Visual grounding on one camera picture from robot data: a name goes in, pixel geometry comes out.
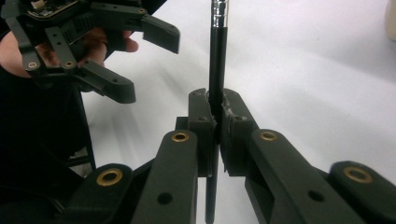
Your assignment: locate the beige square cup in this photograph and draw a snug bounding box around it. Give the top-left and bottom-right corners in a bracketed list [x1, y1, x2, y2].
[385, 0, 396, 42]

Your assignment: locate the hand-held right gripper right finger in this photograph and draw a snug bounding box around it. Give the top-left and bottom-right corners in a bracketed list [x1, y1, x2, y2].
[219, 88, 367, 224]

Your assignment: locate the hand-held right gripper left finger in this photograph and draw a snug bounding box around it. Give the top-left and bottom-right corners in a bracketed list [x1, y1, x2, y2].
[130, 88, 218, 224]

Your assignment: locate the black pen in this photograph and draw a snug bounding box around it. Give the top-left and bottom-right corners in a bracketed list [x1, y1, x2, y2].
[204, 0, 231, 224]

